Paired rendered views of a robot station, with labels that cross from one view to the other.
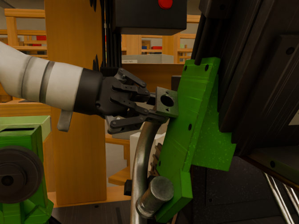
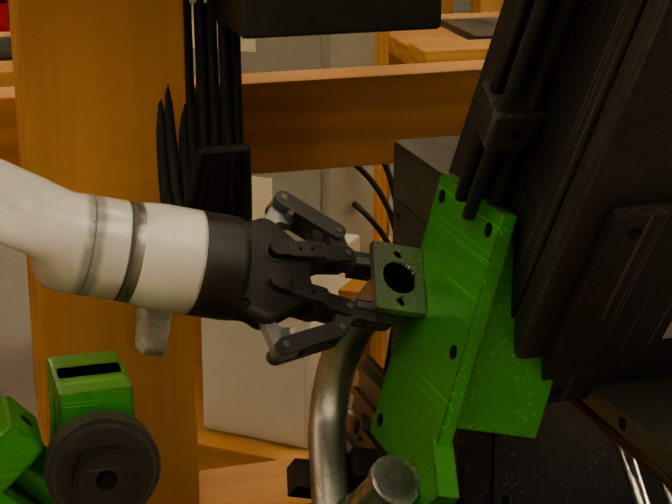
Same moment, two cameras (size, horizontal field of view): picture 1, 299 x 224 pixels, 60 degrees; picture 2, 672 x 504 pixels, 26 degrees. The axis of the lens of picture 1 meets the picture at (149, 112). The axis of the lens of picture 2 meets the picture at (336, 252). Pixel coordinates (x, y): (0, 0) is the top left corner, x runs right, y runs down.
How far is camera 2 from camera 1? 0.63 m
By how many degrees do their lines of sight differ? 10
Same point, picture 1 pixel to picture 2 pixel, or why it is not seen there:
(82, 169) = not seen: hidden behind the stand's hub
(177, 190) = (427, 483)
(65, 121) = (159, 334)
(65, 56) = (75, 98)
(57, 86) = (161, 271)
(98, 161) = (175, 400)
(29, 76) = (102, 253)
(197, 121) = (468, 342)
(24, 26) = not seen: outside the picture
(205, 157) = (485, 412)
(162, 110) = (388, 303)
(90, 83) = (229, 257)
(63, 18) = not seen: outside the picture
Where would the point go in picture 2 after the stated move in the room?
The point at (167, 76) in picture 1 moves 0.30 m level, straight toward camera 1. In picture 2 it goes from (376, 115) to (393, 200)
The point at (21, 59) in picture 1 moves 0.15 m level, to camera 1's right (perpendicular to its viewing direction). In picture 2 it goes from (81, 216) to (305, 211)
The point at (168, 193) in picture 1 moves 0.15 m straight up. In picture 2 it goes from (409, 489) to (413, 284)
